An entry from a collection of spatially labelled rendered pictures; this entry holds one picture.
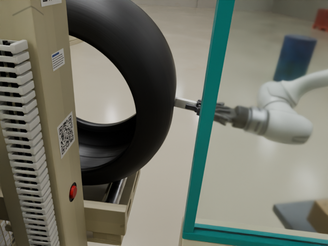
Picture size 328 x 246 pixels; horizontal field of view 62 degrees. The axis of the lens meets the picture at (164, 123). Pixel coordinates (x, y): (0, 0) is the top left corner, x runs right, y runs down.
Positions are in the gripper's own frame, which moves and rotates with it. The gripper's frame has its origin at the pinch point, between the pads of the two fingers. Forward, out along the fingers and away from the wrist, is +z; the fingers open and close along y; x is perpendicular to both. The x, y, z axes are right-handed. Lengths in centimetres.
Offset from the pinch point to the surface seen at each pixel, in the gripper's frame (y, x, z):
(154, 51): 13.6, -17.9, 12.0
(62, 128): 35.6, -4.2, 25.6
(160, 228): -49, 116, -11
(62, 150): 36.9, 0.1, 25.0
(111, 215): 28.0, 26.0, 13.9
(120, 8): 11.3, -25.7, 22.3
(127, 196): 13.5, 32.0, 11.5
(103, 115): -203, 128, 73
